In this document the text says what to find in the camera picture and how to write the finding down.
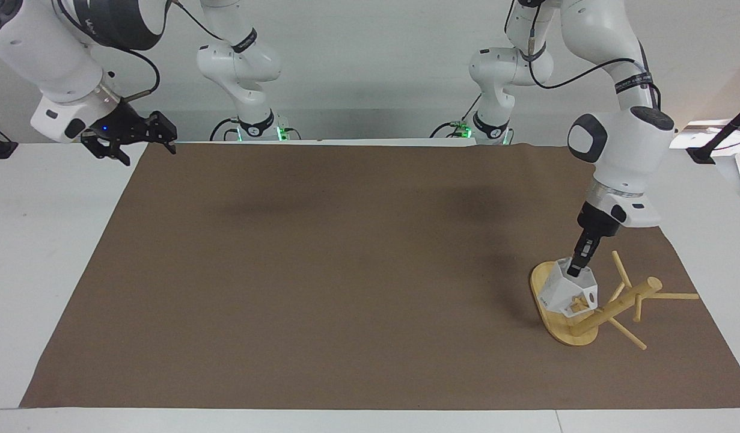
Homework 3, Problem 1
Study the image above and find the black cable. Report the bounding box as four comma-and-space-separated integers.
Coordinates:
105, 45, 162, 103
504, 0, 662, 110
429, 92, 485, 139
168, 0, 227, 42
209, 117, 243, 143

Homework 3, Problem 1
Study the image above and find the white faceted cup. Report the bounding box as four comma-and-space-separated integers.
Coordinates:
538, 257, 599, 317

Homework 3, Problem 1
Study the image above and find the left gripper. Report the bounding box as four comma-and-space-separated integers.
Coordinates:
576, 202, 620, 242

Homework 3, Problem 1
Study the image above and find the white paper sheet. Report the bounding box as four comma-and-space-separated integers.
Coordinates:
669, 118, 740, 152

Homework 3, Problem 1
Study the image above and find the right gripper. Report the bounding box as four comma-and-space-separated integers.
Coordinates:
81, 98, 179, 167

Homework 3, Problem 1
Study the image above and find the wooden cup rack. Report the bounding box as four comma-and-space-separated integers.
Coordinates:
529, 250, 700, 351

